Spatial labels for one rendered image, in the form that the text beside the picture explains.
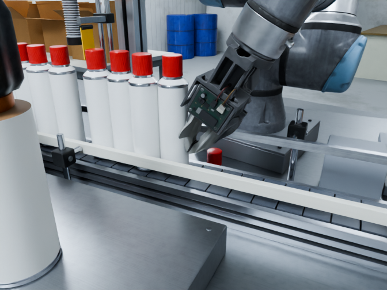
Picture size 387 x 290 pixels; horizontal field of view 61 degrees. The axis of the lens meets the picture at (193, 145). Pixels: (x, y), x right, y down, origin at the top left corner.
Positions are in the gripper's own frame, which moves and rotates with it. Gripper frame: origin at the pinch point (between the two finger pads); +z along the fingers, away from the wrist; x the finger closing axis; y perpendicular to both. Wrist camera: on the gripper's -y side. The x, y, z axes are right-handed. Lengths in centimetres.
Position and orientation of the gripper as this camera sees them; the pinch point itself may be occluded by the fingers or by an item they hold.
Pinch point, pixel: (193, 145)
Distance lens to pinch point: 57.4
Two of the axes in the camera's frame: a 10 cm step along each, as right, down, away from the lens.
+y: -4.3, 3.6, -8.3
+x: 7.8, 6.1, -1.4
